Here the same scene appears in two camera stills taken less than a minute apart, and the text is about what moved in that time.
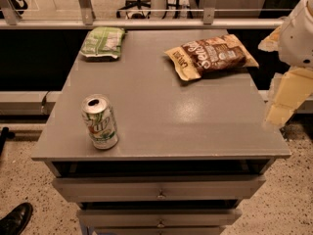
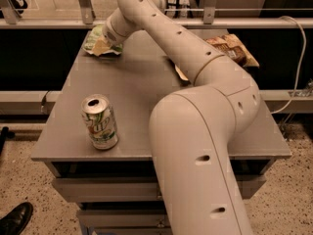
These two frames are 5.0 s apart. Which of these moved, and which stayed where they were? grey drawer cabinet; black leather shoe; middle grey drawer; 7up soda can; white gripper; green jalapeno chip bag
Moved: green jalapeno chip bag; white gripper
Stayed: 7up soda can; middle grey drawer; black leather shoe; grey drawer cabinet
